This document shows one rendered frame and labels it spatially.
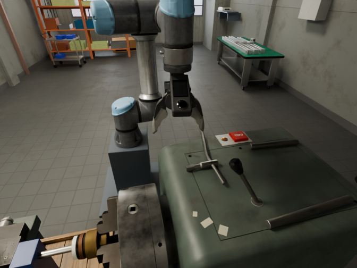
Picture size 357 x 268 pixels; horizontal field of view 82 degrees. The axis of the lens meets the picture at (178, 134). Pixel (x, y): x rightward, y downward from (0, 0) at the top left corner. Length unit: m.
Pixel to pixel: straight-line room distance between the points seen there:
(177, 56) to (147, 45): 0.48
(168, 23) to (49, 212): 2.24
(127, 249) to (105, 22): 0.57
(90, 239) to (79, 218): 1.54
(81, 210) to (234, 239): 1.94
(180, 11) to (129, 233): 0.56
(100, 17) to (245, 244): 0.63
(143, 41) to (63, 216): 1.87
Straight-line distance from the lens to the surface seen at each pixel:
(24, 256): 0.85
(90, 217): 2.28
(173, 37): 0.50
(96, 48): 7.88
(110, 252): 0.75
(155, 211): 0.65
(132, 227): 0.64
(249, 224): 0.62
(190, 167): 0.71
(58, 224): 2.36
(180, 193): 0.66
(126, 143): 1.09
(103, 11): 0.57
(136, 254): 0.65
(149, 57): 0.98
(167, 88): 0.56
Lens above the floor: 1.75
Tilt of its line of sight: 34 degrees down
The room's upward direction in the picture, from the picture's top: straight up
